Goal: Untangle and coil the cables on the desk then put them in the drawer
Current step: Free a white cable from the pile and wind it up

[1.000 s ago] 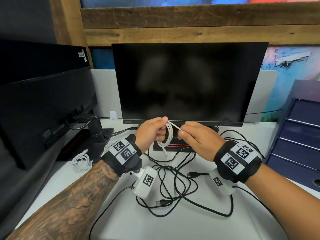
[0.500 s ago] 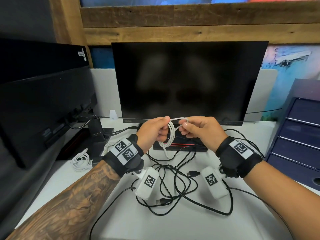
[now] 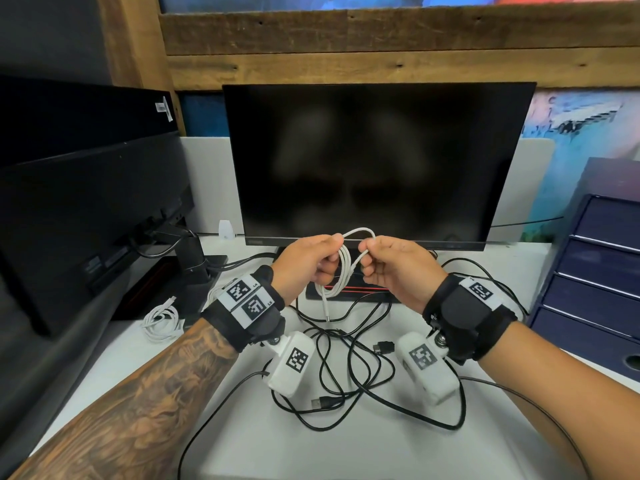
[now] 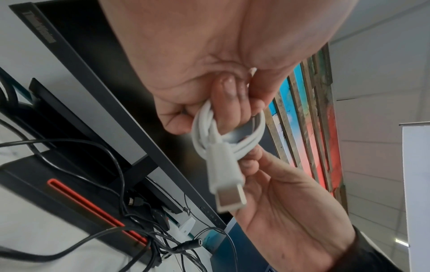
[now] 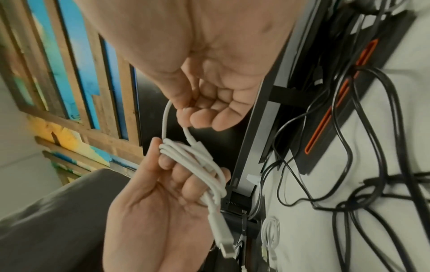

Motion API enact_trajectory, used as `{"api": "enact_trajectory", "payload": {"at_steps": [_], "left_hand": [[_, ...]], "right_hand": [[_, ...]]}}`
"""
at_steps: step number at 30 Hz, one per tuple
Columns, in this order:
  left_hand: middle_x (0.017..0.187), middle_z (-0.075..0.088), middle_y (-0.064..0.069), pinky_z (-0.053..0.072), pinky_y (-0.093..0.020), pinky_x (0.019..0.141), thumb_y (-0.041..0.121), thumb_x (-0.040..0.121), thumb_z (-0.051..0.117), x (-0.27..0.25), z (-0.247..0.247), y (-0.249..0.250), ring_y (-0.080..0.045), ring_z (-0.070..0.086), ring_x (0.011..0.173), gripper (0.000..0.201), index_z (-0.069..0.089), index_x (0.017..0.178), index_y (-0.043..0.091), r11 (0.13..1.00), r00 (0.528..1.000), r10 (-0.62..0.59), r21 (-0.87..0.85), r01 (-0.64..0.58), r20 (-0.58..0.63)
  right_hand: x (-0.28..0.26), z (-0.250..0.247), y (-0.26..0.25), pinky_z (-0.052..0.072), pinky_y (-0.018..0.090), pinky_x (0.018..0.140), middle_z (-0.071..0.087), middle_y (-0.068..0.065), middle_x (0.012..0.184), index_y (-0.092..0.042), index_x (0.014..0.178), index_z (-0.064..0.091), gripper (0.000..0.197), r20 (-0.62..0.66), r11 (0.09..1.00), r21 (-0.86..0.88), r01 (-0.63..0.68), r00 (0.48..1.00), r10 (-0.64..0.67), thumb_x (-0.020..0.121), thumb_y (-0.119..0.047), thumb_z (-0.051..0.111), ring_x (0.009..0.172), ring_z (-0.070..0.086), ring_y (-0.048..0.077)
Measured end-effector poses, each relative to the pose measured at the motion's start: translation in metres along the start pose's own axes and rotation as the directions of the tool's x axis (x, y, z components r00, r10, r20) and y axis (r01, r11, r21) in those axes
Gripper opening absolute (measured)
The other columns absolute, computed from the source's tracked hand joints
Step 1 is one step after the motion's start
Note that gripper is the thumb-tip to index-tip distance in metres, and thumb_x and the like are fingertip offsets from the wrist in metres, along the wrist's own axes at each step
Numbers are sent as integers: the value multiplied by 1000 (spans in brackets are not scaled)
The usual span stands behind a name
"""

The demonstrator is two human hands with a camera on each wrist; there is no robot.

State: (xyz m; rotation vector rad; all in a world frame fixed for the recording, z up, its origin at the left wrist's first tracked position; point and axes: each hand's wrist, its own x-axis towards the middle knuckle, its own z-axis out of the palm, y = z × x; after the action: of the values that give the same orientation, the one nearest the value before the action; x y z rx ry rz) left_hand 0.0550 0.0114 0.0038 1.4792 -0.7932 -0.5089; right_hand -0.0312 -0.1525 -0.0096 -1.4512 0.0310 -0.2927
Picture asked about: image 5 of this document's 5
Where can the person's right hand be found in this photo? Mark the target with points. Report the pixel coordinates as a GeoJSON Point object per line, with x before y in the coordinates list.
{"type": "Point", "coordinates": [201, 39]}

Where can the person's left hand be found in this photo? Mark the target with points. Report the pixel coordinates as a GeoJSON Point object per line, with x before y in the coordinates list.
{"type": "Point", "coordinates": [151, 225]}

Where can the black computer monitor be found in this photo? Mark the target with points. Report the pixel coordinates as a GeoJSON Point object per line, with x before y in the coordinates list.
{"type": "Point", "coordinates": [151, 106]}

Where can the grey fabric couch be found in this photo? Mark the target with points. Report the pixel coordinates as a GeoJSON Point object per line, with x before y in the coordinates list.
{"type": "Point", "coordinates": [50, 225]}

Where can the black red-striped monitor stand base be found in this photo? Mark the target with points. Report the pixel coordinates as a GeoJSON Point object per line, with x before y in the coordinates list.
{"type": "Point", "coordinates": [369, 79]}

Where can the colourful wall painting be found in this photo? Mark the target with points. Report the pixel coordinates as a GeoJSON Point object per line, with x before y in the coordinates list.
{"type": "Point", "coordinates": [43, 26]}

